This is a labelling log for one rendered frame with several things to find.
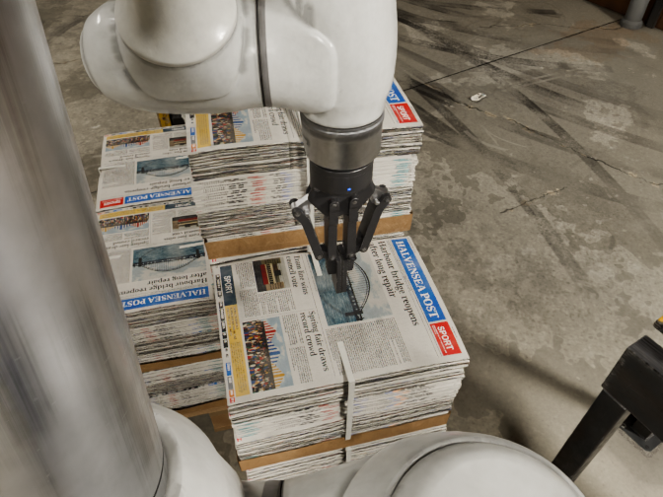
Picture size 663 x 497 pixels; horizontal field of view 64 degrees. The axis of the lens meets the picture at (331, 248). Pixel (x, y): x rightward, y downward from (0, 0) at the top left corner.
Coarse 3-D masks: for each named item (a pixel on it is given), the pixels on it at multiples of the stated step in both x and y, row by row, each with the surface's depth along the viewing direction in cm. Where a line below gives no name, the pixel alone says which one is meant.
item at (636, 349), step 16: (624, 352) 87; (640, 352) 85; (656, 352) 85; (624, 368) 88; (640, 368) 85; (656, 368) 83; (608, 384) 93; (624, 384) 89; (640, 384) 86; (656, 384) 84; (624, 400) 91; (640, 400) 88; (656, 400) 85; (640, 416) 89; (656, 416) 86; (656, 432) 87
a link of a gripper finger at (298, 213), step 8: (296, 200) 65; (296, 208) 64; (296, 216) 64; (304, 216) 65; (304, 224) 66; (312, 224) 68; (312, 232) 67; (312, 240) 68; (312, 248) 69; (320, 248) 70; (320, 256) 71
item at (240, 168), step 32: (192, 128) 84; (224, 128) 83; (256, 128) 84; (192, 160) 80; (224, 160) 81; (256, 160) 83; (288, 160) 84; (192, 192) 85; (224, 192) 85; (256, 192) 87; (288, 192) 88; (224, 224) 90; (256, 224) 91; (288, 224) 93
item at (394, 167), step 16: (400, 96) 91; (400, 112) 87; (384, 128) 83; (400, 128) 84; (416, 128) 85; (384, 144) 86; (400, 144) 86; (416, 144) 87; (384, 160) 87; (400, 160) 88; (416, 160) 89; (384, 176) 90; (400, 176) 91; (400, 192) 93; (400, 208) 95
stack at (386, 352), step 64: (256, 256) 98; (384, 256) 96; (256, 320) 86; (320, 320) 86; (384, 320) 86; (448, 320) 86; (256, 384) 78; (320, 384) 78; (384, 384) 81; (448, 384) 87; (256, 448) 85
